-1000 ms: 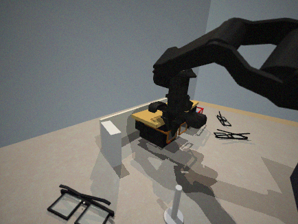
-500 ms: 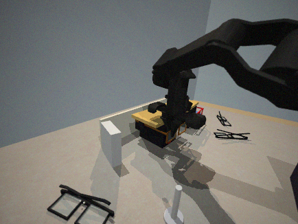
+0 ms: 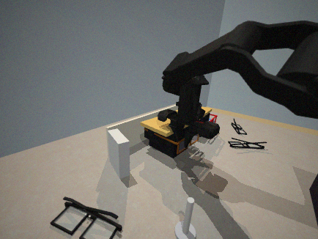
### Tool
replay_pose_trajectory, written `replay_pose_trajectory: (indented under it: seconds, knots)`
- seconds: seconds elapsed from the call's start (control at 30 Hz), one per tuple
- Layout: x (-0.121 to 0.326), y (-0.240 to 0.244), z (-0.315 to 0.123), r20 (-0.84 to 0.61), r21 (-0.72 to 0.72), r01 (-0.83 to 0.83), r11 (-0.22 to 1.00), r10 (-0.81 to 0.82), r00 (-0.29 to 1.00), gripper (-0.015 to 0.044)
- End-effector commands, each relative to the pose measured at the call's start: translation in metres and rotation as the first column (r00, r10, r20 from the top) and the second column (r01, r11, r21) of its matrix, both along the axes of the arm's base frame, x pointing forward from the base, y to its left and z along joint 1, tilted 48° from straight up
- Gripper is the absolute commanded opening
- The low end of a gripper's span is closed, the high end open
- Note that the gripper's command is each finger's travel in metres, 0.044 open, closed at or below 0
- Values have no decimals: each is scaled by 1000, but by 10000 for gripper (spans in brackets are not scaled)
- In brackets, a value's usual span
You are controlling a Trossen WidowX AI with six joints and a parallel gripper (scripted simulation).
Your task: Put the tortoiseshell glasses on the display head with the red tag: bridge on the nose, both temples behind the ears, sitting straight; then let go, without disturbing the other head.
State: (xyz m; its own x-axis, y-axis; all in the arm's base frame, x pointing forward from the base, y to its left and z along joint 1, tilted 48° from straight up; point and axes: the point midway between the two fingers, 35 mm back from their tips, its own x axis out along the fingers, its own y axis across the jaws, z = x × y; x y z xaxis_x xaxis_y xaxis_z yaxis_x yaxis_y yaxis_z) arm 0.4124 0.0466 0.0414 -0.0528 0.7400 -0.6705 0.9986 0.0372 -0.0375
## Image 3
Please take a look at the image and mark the black rectangular glasses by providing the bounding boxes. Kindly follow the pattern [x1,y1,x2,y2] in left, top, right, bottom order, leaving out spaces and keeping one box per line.
[51,197,122,239]

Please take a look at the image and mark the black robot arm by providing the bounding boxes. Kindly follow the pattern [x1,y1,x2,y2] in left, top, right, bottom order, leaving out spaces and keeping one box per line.
[162,21,318,119]

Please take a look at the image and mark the black-framed glasses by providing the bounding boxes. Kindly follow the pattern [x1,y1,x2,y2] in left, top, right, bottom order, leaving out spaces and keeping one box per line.
[228,139,267,149]
[231,120,247,135]

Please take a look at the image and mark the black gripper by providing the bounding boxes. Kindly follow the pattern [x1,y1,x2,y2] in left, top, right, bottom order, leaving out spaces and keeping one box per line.
[158,99,220,148]

